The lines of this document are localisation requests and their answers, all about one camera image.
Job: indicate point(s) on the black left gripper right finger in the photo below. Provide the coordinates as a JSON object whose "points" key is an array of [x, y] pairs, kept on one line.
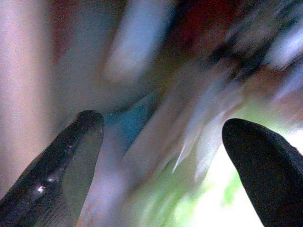
{"points": [[265, 170]]}

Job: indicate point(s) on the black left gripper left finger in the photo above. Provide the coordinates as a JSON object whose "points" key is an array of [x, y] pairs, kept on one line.
{"points": [[54, 170]]}

